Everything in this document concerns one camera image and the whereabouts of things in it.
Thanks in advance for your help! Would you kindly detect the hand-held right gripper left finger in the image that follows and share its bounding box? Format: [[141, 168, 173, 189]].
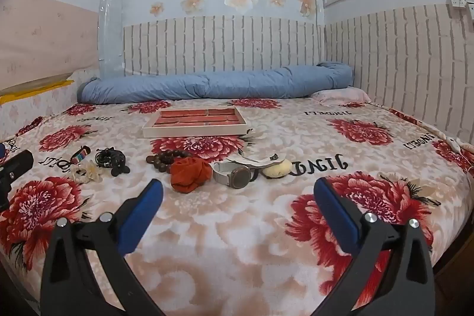
[[40, 178, 165, 316]]

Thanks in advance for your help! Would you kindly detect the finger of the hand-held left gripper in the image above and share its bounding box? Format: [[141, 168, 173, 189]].
[[0, 149, 35, 180]]

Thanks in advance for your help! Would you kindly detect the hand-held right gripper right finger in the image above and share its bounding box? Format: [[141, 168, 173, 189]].
[[313, 176, 435, 316]]

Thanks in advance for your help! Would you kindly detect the brown wooden bead bracelet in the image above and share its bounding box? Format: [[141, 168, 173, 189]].
[[145, 150, 193, 174]]

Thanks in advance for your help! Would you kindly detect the orange scrunchie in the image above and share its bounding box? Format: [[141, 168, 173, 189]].
[[169, 157, 213, 194]]

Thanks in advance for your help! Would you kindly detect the black braided leather bracelet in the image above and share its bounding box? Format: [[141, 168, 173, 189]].
[[94, 147, 119, 167]]

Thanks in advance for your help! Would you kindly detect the wooden tray with brick-pattern base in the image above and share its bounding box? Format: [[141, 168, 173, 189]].
[[142, 106, 249, 139]]

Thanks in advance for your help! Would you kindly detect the yellow round puff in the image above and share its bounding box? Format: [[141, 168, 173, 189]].
[[262, 158, 293, 178]]

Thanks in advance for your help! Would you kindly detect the yellow tape strip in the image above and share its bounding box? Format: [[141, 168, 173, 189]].
[[0, 79, 75, 105]]

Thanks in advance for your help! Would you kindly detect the red floral printed blanket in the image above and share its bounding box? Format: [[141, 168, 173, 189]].
[[0, 97, 474, 316]]

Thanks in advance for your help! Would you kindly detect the pink pillow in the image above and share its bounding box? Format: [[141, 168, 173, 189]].
[[310, 86, 372, 107]]

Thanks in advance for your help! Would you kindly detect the pink wooden board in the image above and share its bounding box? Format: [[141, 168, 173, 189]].
[[0, 0, 100, 92]]

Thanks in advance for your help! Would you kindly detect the rolled blue quilt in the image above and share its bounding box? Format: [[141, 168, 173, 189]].
[[77, 62, 354, 105]]

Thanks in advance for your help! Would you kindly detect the clear plastic sheet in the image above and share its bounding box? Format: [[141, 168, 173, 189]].
[[97, 0, 126, 80]]

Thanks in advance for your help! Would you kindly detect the white strap with black end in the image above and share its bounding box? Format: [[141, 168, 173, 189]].
[[231, 153, 279, 169]]

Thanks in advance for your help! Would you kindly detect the dark wooden bed frame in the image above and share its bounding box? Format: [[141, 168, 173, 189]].
[[431, 240, 474, 281]]

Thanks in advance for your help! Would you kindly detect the white cable plug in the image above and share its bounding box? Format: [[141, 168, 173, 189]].
[[446, 136, 474, 169]]

